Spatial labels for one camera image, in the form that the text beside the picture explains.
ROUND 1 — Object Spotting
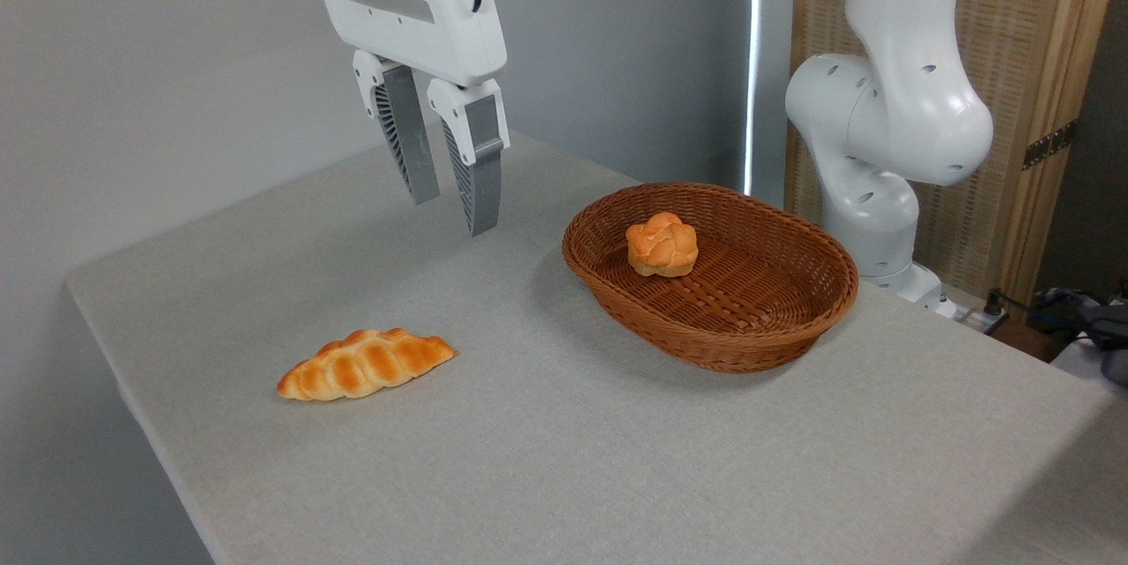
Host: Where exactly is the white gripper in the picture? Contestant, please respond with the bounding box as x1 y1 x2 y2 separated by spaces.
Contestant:
314 0 511 238

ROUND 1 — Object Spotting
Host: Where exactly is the long braided bread loaf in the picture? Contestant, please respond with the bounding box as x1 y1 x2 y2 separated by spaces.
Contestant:
277 328 456 402

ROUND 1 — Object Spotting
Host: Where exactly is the round knotted bread bun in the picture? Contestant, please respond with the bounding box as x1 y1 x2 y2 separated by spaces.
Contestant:
626 212 699 279

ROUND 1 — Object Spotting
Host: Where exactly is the brown wicker oval basket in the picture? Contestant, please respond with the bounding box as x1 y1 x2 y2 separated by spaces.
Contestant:
562 182 860 374

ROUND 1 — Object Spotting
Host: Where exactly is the grey fabric tablecloth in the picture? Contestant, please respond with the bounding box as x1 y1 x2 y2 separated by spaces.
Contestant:
66 129 1128 565

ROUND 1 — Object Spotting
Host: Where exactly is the wooden rattan folding screen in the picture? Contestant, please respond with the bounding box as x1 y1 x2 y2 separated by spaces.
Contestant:
784 0 1128 310

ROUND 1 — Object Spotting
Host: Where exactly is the metal screen hinge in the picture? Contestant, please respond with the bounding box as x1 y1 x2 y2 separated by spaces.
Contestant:
1022 120 1078 171

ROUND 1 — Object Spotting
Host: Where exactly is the dark bag with cables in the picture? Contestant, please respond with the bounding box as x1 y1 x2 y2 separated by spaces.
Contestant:
1027 286 1128 388

